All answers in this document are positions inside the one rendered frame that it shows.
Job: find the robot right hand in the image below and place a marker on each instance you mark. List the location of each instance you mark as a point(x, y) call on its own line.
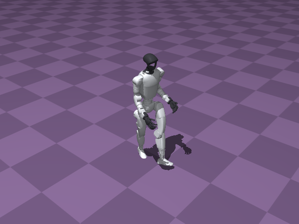
point(148, 121)

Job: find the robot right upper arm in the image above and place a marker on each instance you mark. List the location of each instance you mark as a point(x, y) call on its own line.
point(137, 81)

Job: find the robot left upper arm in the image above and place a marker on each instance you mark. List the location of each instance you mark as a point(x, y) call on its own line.
point(161, 74)

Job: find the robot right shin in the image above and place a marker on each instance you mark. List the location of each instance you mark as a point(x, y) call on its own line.
point(140, 141)

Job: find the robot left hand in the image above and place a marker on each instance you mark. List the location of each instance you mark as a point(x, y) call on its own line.
point(173, 105)

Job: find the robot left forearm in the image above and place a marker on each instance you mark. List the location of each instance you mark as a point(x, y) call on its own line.
point(163, 94)

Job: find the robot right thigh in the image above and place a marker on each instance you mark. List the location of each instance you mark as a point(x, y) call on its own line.
point(141, 125)

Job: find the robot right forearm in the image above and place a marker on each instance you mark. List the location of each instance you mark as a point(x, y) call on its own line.
point(139, 107)

